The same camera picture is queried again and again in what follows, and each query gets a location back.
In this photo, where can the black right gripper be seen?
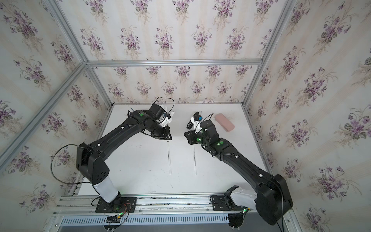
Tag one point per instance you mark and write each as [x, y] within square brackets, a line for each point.
[191, 137]

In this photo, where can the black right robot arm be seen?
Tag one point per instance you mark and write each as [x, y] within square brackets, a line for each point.
[273, 197]

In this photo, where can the black stapler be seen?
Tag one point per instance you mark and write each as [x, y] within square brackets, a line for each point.
[189, 123]

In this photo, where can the bundle of wrapped straws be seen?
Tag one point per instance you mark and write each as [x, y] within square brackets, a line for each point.
[167, 110]

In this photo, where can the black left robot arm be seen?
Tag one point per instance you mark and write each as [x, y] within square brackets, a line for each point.
[91, 158]

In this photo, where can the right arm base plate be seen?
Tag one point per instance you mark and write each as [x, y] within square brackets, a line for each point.
[225, 203]

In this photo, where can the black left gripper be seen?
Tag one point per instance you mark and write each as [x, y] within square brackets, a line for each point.
[165, 135]

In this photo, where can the pink eraser case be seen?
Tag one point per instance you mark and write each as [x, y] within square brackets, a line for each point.
[224, 122]

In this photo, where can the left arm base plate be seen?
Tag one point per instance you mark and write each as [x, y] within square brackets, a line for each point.
[119, 205]

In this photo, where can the straw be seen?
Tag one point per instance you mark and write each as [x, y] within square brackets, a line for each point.
[169, 159]
[194, 162]

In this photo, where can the aluminium mounting rail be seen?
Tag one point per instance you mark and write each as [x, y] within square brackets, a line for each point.
[149, 204]

